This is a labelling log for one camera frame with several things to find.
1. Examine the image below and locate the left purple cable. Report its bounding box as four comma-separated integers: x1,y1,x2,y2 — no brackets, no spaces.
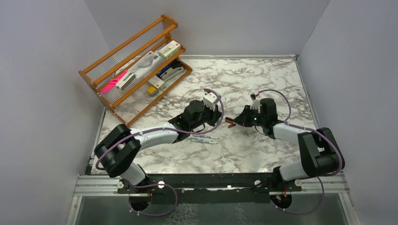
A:
95,88,225,217

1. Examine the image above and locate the small white red box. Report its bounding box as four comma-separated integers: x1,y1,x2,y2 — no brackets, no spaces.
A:
148,76,165,90

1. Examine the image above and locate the yellow sticky note block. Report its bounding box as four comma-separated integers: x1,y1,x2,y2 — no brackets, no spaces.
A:
147,86,159,96

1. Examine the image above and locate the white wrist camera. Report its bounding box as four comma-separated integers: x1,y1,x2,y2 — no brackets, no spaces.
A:
250,93,260,111
202,92,219,111

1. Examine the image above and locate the blue black stapler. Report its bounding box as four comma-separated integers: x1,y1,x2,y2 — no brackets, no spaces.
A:
156,60,183,81

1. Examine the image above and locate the aluminium frame rail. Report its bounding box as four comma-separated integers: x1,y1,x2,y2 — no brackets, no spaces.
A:
73,175,120,197

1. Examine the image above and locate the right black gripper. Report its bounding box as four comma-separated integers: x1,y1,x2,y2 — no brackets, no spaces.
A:
233,105,266,127

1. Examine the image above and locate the white black box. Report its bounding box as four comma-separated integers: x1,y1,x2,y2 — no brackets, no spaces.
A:
116,71,136,91

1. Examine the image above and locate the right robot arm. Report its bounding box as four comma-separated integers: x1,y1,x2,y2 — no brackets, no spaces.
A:
232,98,345,191

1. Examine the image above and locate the white green box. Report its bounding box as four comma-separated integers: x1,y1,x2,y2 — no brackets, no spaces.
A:
158,40,181,60

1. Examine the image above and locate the pink highlighter pack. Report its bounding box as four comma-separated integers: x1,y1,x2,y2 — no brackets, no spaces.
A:
101,70,128,93

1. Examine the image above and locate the white pen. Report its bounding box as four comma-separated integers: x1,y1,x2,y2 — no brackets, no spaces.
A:
188,137,218,144
192,135,219,140

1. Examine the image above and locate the long white package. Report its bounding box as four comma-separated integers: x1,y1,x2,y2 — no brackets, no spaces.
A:
127,51,164,78

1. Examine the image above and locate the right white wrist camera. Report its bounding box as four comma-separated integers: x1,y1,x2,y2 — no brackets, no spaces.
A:
250,93,260,111

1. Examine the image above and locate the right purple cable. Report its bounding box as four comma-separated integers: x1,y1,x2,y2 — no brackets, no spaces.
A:
255,89,345,216

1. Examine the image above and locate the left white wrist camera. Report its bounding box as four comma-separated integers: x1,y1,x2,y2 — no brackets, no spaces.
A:
202,92,219,111

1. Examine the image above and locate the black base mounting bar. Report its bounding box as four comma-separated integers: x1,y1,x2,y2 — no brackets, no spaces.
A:
116,172,301,195

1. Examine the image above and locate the purple cable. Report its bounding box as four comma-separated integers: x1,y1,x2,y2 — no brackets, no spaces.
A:
255,89,345,216
95,88,225,217

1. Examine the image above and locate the wooden shelf rack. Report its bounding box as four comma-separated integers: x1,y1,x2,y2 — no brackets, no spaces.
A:
78,14,192,126

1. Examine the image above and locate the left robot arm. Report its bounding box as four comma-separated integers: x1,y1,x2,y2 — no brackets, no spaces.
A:
94,99,223,193

